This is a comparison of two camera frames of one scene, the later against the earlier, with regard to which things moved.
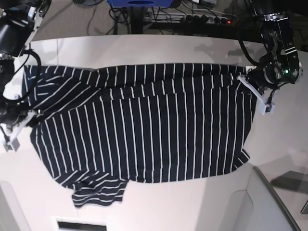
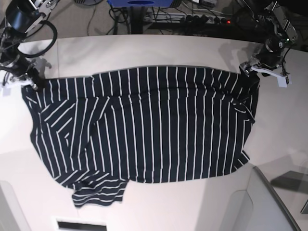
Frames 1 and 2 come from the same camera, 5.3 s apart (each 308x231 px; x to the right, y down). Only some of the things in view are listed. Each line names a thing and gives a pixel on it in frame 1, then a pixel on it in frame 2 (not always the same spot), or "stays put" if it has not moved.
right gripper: (265, 76) → (270, 55)
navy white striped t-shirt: (101, 127) stays put
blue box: (139, 3) stays put
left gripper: (12, 116) → (22, 68)
